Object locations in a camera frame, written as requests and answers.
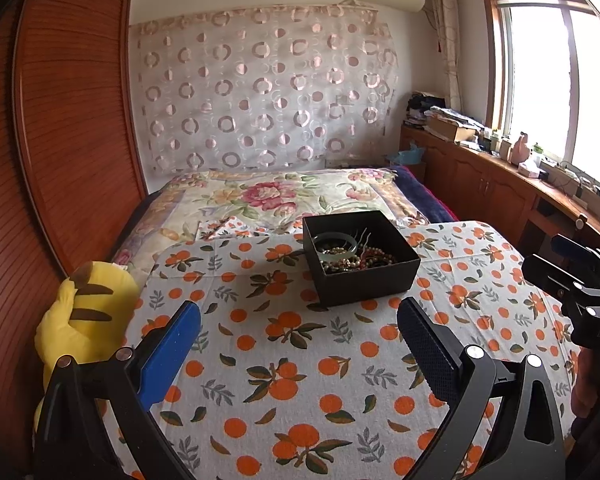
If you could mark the wooden side cabinet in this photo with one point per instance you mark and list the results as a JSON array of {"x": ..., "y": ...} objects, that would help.
[{"x": 479, "y": 185}]

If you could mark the stack of papers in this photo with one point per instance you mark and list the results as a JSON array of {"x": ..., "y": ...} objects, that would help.
[{"x": 439, "y": 110}]

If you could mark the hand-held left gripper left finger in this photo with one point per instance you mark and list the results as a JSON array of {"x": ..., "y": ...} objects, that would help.
[{"x": 172, "y": 350}]

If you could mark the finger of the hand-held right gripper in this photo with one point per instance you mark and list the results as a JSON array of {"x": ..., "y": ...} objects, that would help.
[
  {"x": 579, "y": 255},
  {"x": 549, "y": 272}
]

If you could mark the patterned window curtain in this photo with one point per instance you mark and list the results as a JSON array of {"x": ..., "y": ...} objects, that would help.
[{"x": 447, "y": 35}]

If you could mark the heap of mixed jewelry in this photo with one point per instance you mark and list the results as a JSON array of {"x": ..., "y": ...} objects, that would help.
[{"x": 350, "y": 257}]

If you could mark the cardboard box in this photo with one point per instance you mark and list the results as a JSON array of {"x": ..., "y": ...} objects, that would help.
[{"x": 452, "y": 132}]

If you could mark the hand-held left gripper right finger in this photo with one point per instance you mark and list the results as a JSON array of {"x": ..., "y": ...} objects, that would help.
[{"x": 429, "y": 355}]

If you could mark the yellow plush toy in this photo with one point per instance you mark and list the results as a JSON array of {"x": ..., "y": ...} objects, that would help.
[{"x": 80, "y": 330}]

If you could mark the dark blue blanket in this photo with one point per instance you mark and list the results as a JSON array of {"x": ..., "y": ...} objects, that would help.
[{"x": 429, "y": 200}]

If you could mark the orange fruit print bedsheet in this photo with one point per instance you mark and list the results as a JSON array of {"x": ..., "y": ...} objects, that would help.
[{"x": 290, "y": 360}]

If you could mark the circle pattern wall cloth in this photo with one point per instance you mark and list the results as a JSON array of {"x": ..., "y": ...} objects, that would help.
[{"x": 260, "y": 90}]

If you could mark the black square box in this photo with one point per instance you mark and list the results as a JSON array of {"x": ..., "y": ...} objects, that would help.
[{"x": 369, "y": 285}]

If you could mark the pink figurine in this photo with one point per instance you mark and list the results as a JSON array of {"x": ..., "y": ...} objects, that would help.
[{"x": 519, "y": 149}]

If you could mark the white tissue pack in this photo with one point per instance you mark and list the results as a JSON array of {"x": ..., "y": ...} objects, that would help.
[{"x": 529, "y": 167}]

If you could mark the wooden frame window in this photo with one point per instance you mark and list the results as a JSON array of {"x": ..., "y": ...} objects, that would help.
[{"x": 544, "y": 70}]

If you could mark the teal plastic bag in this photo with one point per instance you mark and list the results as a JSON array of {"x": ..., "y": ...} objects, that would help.
[{"x": 409, "y": 154}]

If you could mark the floral quilt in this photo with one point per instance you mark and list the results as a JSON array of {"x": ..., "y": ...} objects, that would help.
[{"x": 265, "y": 195}]

